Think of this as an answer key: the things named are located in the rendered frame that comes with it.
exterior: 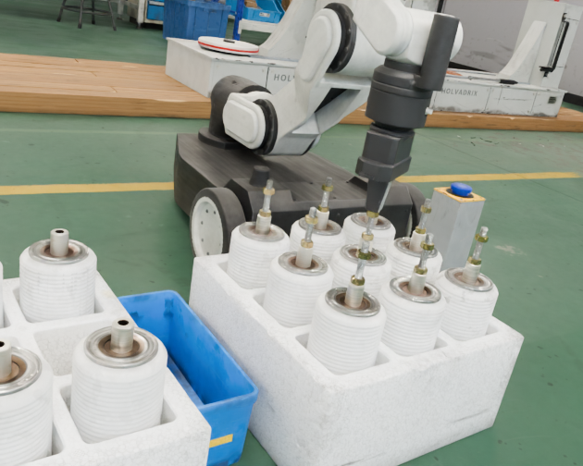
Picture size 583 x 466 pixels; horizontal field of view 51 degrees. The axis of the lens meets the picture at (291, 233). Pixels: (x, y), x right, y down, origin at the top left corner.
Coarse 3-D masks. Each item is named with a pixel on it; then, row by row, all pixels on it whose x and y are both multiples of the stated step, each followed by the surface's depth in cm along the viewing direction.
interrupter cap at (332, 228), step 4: (300, 220) 106; (304, 220) 107; (328, 220) 109; (300, 224) 105; (304, 224) 105; (328, 224) 107; (332, 224) 107; (336, 224) 108; (304, 228) 103; (316, 228) 105; (328, 228) 106; (332, 228) 106; (336, 228) 106; (340, 228) 106; (316, 232) 102; (320, 232) 102; (324, 232) 103; (328, 232) 103; (332, 232) 104; (336, 232) 104; (340, 232) 105
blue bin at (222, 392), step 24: (144, 312) 102; (168, 312) 104; (192, 312) 98; (168, 336) 106; (192, 336) 98; (168, 360) 105; (192, 360) 98; (216, 360) 92; (192, 384) 99; (216, 384) 92; (240, 384) 86; (216, 408) 78; (240, 408) 81; (216, 432) 81; (240, 432) 84; (216, 456) 83; (240, 456) 86
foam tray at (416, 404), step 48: (192, 288) 104; (240, 288) 95; (240, 336) 92; (288, 336) 85; (288, 384) 82; (336, 384) 76; (384, 384) 80; (432, 384) 87; (480, 384) 95; (288, 432) 83; (336, 432) 78; (384, 432) 85; (432, 432) 92
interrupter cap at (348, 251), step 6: (342, 246) 99; (348, 246) 99; (354, 246) 100; (342, 252) 96; (348, 252) 97; (354, 252) 98; (372, 252) 99; (378, 252) 99; (348, 258) 95; (354, 258) 95; (372, 258) 97; (378, 258) 97; (384, 258) 97; (366, 264) 94; (372, 264) 94; (378, 264) 94
